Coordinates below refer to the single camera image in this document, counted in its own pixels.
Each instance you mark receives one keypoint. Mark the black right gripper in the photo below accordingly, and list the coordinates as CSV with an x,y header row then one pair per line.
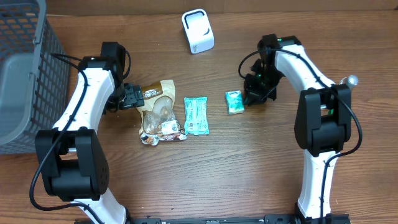
x,y
255,94

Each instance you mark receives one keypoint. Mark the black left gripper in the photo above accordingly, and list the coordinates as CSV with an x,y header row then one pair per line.
x,y
135,98

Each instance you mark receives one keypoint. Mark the teal tissue pack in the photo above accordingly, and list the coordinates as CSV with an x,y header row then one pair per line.
x,y
234,101

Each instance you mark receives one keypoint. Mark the brown snack packet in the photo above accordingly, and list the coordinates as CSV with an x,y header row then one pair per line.
x,y
159,122

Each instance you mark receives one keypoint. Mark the light blue wipes pack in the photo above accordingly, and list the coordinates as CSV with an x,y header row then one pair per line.
x,y
196,122

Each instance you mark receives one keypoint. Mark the yellow bottle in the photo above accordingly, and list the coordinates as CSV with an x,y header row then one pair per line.
x,y
351,81

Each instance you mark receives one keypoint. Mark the green lid jar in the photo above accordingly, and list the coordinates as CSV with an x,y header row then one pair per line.
x,y
331,112

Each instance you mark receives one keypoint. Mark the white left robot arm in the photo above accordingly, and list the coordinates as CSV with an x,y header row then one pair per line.
x,y
73,170

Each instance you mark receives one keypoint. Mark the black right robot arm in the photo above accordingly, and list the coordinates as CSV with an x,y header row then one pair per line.
x,y
322,124

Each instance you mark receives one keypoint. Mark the white barcode scanner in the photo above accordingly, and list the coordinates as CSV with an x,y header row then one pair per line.
x,y
198,31

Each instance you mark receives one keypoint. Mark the dark grey plastic basket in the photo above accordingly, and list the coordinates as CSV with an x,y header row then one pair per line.
x,y
34,85

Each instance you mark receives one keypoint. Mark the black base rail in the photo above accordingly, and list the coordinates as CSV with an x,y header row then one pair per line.
x,y
267,219

